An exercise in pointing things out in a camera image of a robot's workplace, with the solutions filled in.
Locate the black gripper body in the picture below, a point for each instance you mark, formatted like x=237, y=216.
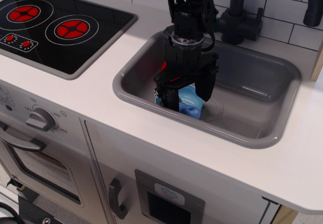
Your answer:
x=189, y=62

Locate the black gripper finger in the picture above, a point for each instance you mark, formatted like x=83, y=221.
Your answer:
x=170, y=98
x=204, y=86

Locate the blue handled grey spoon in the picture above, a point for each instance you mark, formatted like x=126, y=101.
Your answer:
x=189, y=110

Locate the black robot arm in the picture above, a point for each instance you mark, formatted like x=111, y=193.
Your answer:
x=192, y=19

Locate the light blue bowl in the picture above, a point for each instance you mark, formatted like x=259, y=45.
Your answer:
x=188, y=96

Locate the grey toy sink basin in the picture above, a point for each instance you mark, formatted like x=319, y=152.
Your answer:
x=251, y=99

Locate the red toy strawberry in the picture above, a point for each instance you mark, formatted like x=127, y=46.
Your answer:
x=164, y=65

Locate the dark green toy cucumber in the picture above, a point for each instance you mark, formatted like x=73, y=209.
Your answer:
x=215, y=26

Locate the dark grey toy faucet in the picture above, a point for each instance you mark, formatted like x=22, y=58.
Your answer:
x=297, y=22

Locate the grey dispenser panel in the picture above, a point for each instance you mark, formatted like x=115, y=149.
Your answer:
x=164, y=203

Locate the black toy stove top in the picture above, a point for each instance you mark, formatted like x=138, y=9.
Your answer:
x=61, y=37

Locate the grey oven knob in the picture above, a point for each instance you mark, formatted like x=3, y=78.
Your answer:
x=40, y=120

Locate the toy oven door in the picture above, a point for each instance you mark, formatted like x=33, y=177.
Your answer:
x=60, y=173

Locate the grey cabinet door handle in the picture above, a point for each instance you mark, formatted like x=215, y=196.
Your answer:
x=118, y=210

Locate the grey oven door handle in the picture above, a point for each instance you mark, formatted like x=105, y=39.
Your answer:
x=33, y=145

